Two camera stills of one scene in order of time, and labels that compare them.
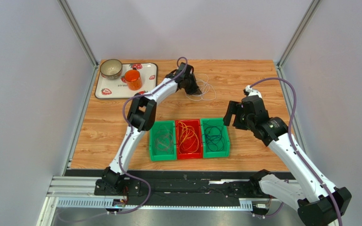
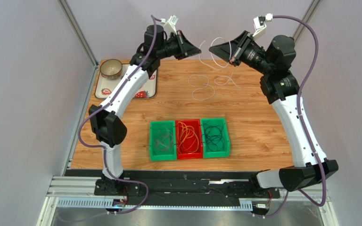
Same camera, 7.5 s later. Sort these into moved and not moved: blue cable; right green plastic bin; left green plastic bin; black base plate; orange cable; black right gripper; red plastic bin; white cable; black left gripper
Moved: black left gripper; black right gripper; white cable
Not moved: orange cable; left green plastic bin; right green plastic bin; red plastic bin; blue cable; black base plate
